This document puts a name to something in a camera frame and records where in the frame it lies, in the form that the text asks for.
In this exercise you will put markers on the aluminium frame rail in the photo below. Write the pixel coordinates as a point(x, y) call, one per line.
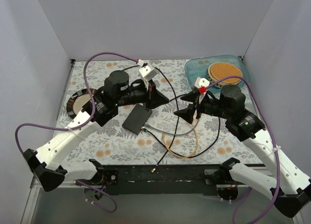
point(67, 205)

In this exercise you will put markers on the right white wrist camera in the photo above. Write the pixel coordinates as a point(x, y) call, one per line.
point(200, 85)

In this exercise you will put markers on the floral tablecloth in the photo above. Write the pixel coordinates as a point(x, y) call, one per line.
point(168, 140)

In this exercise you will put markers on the black rimmed plate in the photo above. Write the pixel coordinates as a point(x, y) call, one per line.
point(76, 102)

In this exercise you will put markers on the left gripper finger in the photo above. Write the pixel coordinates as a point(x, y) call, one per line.
point(158, 99)
point(150, 106)

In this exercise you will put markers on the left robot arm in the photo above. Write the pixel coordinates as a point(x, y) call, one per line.
point(47, 162)

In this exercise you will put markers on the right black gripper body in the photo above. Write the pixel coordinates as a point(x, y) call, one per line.
point(196, 107)

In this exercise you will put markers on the black network switch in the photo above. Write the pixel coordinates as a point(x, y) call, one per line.
point(136, 119)

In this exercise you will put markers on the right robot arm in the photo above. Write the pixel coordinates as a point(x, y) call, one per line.
point(288, 187)

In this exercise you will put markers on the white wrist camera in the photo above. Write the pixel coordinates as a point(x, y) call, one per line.
point(200, 85)
point(146, 72)

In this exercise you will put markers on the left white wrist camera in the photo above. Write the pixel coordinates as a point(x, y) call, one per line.
point(146, 72)

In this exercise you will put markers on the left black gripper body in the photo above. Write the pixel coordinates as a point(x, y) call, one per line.
point(150, 95)

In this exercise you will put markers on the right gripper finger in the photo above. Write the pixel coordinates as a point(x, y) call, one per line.
point(187, 113)
point(190, 97)

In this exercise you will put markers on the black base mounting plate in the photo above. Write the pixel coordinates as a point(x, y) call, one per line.
point(164, 179)

